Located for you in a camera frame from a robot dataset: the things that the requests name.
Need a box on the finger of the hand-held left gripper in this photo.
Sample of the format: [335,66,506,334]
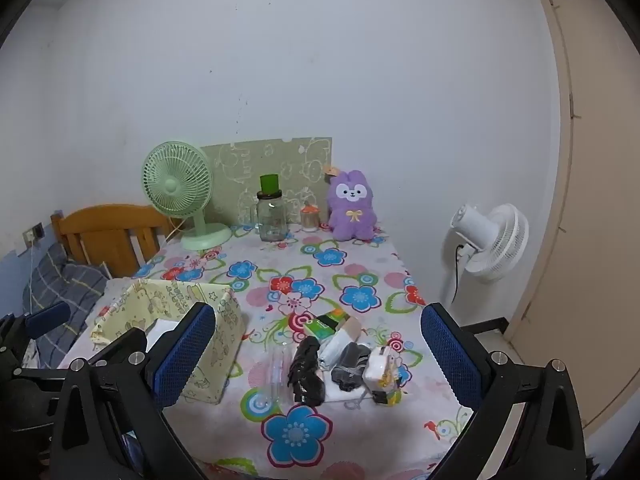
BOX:
[25,301,71,340]

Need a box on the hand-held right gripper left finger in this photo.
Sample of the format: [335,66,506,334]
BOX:
[50,301,217,480]

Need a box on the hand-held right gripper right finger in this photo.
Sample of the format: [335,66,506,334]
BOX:
[420,301,587,480]

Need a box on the yellow printed fabric storage box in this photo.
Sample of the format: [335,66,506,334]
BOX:
[90,279,246,405]

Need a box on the grey and black sock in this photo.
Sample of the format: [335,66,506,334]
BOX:
[332,342,373,393]

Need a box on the white cloth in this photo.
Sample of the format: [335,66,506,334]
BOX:
[147,317,188,346]

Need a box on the blue plaid bedding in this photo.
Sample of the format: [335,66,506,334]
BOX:
[22,245,108,361]

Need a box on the clear plastic tube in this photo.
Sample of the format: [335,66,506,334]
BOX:
[267,345,293,406]

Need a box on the wooden headboard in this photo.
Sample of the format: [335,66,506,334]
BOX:
[50,204,173,278]

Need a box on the white standing fan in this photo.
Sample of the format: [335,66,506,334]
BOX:
[449,203,530,282]

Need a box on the green tissue pack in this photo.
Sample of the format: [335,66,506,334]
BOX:
[302,310,351,341]

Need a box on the floral tablecloth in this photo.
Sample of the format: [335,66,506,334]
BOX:
[55,222,476,480]

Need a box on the glass jar with green lid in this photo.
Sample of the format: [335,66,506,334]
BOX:
[248,174,290,243]

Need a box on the green desk fan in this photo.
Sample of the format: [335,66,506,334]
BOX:
[141,141,233,252]

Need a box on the purple plush bunny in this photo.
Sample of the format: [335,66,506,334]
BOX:
[325,169,379,242]

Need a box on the small cotton swab jar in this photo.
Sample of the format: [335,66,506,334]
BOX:
[300,201,321,233]

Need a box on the beige door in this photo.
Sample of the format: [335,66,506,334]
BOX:
[505,0,640,436]

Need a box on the green printed board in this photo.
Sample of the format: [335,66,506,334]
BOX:
[200,136,333,226]

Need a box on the black metal frame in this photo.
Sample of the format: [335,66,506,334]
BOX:
[457,316,511,341]

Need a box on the white charging cable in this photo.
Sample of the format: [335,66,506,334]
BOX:
[26,240,39,311]

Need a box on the black fan cord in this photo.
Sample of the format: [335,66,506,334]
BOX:
[450,244,469,306]

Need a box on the white fan cord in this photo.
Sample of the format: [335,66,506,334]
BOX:
[159,217,187,256]

